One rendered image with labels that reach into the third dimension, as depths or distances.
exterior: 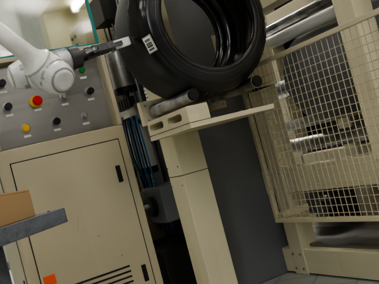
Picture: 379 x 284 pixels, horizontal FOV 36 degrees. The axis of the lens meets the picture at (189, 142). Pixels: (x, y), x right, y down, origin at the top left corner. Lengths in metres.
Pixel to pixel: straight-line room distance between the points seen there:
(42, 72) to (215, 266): 1.14
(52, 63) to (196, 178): 0.91
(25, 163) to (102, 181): 0.33
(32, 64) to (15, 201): 0.46
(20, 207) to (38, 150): 0.94
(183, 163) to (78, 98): 0.56
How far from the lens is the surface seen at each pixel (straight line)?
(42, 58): 1.83
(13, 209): 1.56
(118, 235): 2.58
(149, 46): 2.07
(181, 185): 2.46
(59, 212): 1.62
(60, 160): 2.52
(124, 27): 2.18
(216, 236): 2.50
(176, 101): 2.17
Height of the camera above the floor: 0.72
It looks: 1 degrees up
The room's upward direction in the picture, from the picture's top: 15 degrees counter-clockwise
